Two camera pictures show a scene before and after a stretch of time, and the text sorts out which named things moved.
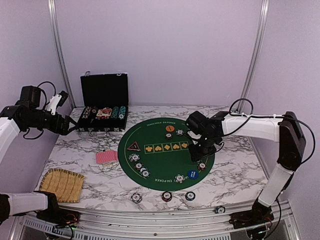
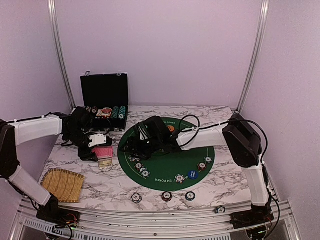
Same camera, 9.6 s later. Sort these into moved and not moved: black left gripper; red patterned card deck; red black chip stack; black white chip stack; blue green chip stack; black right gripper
Moved: black right gripper; black left gripper; red patterned card deck
Not moved: red black chip stack; black white chip stack; blue green chip stack
